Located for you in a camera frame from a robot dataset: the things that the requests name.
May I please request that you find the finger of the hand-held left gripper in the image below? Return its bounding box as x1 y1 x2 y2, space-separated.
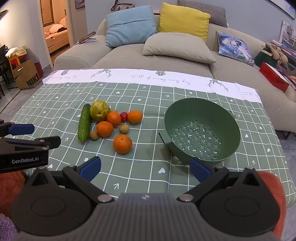
0 136 62 151
0 120 35 138

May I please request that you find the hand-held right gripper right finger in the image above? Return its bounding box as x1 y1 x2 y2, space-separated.
177 157 270 202

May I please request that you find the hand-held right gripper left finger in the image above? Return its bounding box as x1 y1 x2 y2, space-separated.
23 156 115 204

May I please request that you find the orange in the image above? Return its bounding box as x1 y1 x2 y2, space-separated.
127 110 143 124
96 121 114 138
106 111 122 127
113 134 133 154

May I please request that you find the green colander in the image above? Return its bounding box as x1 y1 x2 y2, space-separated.
159 98 241 164

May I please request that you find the yellow-green apple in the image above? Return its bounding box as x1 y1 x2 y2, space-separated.
90 100 111 121

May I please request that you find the brown paper bag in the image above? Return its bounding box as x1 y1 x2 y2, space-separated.
11 59 44 90

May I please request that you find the black chair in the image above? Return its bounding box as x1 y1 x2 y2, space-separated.
0 44 18 98

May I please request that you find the yellow stool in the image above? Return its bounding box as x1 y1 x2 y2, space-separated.
8 54 28 70

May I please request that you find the purple fuzzy cloth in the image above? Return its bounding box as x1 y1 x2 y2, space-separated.
0 213 19 241

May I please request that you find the white cloth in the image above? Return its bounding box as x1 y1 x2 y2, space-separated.
5 47 26 58

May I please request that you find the orange fleece cloth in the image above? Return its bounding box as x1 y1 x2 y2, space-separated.
0 170 287 239

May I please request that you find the green checked tablecloth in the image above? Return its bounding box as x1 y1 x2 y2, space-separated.
10 68 293 209

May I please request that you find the wooden bed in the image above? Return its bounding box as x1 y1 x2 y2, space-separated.
44 16 70 55

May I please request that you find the dark folded stand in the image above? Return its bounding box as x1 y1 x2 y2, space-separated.
74 31 97 45

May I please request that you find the beige sofa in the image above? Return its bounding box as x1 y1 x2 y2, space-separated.
54 14 296 139

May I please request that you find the red box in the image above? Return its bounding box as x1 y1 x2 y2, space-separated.
259 62 290 93

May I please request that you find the beige pillow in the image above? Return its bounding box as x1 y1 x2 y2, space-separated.
142 32 216 64

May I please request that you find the printed figure pillow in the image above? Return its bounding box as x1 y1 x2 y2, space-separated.
216 31 256 67

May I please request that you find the green bag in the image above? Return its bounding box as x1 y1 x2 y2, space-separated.
254 45 278 69

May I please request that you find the pile of magazines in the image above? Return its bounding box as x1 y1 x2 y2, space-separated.
270 39 296 90

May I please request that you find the blue pillow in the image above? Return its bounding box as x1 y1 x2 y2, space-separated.
105 5 158 48

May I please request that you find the beige plush toy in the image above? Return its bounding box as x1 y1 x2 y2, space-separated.
265 42 289 65

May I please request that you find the yellow pillow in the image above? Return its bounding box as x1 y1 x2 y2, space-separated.
157 2 211 43

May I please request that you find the brown handbag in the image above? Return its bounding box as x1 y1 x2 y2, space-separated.
110 0 136 12

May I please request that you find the grey patterned pillow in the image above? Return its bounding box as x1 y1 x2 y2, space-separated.
178 0 228 28

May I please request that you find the framed wall picture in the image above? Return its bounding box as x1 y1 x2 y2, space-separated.
269 0 296 19

